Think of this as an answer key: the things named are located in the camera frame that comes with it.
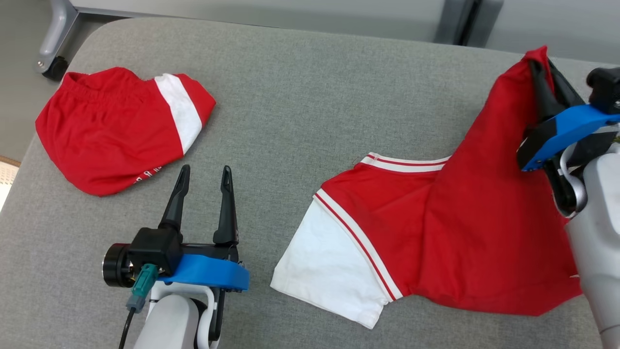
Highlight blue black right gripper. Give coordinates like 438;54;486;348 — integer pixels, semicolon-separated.
516;59;620;172

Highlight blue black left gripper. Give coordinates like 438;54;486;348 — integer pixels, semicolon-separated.
102;165;250;292

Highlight left cable with teal plug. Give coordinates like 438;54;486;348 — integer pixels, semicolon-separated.
119;264;159;349

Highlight grey partition post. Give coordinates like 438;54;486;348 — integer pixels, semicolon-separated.
434;0;504;47

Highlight red shorts with white stripe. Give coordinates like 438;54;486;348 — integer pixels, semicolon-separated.
35;67;217;197

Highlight red shirt with white sleeves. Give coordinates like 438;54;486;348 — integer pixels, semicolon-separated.
270;46;584;330

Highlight grey metal frame with caster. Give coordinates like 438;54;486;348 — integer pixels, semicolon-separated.
35;0;78;80

